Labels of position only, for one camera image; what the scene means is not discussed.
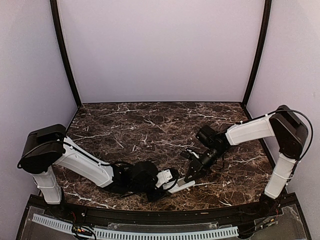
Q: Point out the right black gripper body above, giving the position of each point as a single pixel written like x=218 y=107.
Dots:
x=200 y=166

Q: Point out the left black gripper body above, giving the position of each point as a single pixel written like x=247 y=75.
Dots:
x=155 y=197

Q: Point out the white remote control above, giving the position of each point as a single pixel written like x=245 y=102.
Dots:
x=174 y=188

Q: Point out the grey battery cover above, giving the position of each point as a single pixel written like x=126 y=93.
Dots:
x=181 y=182

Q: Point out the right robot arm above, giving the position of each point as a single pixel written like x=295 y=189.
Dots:
x=293 y=136

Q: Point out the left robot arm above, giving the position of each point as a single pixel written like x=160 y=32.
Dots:
x=50 y=146

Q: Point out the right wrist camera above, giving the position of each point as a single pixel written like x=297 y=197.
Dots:
x=189 y=154

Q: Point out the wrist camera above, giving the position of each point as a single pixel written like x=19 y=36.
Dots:
x=167 y=179
x=189 y=154

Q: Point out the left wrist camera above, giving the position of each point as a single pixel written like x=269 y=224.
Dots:
x=167 y=179

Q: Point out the white slotted cable duct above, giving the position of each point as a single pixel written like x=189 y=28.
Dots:
x=117 y=231

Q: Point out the black front rail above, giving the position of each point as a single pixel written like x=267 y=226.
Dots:
x=240 y=215

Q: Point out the right black frame post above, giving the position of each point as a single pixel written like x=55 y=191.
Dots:
x=258 y=52

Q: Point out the black frame post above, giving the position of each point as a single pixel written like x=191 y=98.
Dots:
x=258 y=52
x=63 y=51

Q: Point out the left black frame post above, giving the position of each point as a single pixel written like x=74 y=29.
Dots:
x=63 y=51

